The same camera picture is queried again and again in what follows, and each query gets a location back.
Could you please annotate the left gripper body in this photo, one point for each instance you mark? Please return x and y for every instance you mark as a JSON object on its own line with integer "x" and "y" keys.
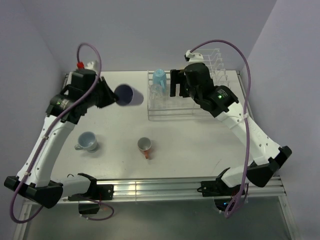
{"x": 91, "y": 98}

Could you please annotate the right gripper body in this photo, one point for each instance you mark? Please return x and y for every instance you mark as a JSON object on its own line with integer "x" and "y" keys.
{"x": 192, "y": 93}

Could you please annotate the light blue faceted mug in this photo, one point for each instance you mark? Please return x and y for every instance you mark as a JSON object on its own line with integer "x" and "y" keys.
{"x": 159, "y": 77}

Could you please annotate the purple tumbler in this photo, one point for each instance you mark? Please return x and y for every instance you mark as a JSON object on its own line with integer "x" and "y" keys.
{"x": 128, "y": 96}

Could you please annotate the clear glass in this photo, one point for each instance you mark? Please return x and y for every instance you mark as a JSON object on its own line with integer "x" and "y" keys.
{"x": 156, "y": 92}
{"x": 166, "y": 102}

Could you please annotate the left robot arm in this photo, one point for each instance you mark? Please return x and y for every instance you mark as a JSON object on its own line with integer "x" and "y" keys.
{"x": 34, "y": 181}

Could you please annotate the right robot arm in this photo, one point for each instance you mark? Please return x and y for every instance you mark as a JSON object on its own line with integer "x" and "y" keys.
{"x": 263, "y": 157}

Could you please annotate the clear acrylic plate holder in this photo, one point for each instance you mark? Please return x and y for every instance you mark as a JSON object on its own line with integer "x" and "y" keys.
{"x": 214, "y": 61}

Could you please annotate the pale blue teacup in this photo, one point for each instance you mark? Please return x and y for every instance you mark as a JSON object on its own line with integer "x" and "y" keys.
{"x": 87, "y": 141}

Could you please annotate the orange espresso cup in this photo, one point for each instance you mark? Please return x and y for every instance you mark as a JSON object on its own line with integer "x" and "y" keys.
{"x": 144, "y": 144}

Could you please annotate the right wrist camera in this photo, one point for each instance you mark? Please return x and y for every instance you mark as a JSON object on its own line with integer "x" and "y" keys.
{"x": 193, "y": 57}

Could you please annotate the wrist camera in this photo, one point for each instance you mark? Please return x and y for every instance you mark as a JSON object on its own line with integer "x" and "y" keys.
{"x": 92, "y": 65}
{"x": 193, "y": 57}

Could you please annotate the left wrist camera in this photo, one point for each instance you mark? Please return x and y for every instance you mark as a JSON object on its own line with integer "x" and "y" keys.
{"x": 92, "y": 65}

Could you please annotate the white wire dish rack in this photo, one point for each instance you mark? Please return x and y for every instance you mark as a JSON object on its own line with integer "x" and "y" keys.
{"x": 183, "y": 108}

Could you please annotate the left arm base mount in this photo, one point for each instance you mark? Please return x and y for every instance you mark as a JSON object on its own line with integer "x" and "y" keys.
{"x": 103, "y": 192}

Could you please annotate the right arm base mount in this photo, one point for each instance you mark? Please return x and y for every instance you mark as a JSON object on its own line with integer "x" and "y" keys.
{"x": 217, "y": 188}

